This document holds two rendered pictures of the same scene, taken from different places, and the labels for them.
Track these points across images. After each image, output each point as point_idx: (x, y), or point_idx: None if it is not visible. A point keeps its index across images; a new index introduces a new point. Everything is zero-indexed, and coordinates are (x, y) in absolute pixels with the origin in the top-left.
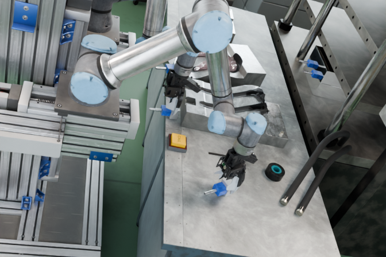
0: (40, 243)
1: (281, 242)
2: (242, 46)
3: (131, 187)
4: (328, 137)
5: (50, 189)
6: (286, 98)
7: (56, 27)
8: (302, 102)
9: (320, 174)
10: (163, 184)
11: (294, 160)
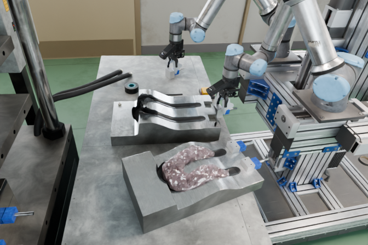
0: (250, 139)
1: (137, 61)
2: (152, 206)
3: None
4: (78, 89)
5: (266, 173)
6: (83, 175)
7: None
8: (53, 184)
9: (96, 80)
10: None
11: (108, 103)
